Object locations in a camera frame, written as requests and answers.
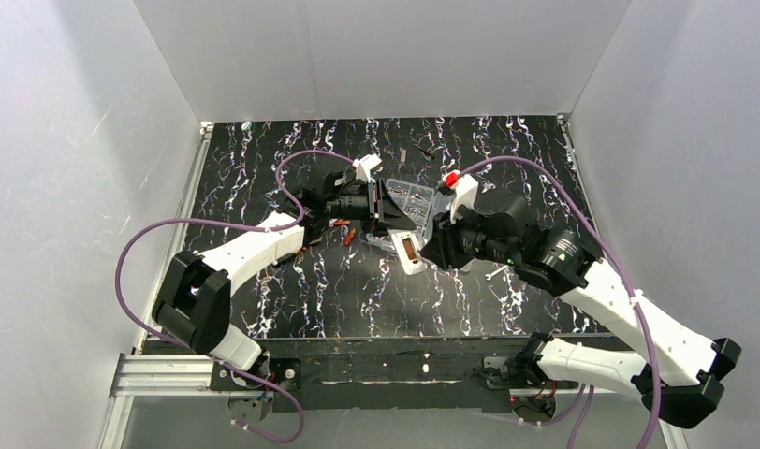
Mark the small silver wrench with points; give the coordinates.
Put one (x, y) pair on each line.
(489, 276)

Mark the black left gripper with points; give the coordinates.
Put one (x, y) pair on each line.
(377, 207)

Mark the small red orange tool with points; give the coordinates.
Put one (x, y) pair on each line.
(350, 237)

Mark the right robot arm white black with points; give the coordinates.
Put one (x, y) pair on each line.
(666, 366)

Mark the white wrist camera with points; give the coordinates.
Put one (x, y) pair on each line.
(364, 167)
(462, 190)

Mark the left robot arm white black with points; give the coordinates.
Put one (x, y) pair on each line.
(194, 300)

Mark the clear plastic screw organizer box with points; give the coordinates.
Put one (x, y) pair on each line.
(420, 203)

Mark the white AC remote control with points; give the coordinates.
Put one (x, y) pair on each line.
(407, 249)

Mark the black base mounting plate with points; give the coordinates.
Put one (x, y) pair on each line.
(392, 373)

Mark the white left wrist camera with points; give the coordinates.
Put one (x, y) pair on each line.
(364, 167)

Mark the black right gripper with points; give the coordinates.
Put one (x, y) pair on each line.
(443, 241)

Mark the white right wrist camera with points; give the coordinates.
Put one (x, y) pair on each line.
(462, 190)

